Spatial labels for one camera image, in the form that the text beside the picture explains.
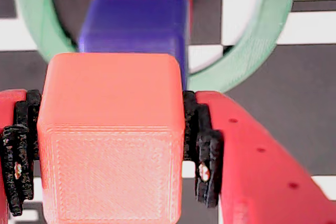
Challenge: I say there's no green ring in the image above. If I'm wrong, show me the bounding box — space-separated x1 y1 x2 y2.
15 0 294 94

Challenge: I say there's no orange cube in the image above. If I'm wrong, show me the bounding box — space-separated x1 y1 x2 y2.
36 52 186 223

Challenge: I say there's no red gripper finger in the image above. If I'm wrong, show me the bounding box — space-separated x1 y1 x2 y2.
0 89 42 224
183 90 336 224

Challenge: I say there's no black white marker checkerboard mat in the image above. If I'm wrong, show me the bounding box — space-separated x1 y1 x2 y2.
0 0 336 224

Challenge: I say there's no blue cube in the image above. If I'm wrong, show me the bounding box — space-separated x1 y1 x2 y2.
78 0 190 91

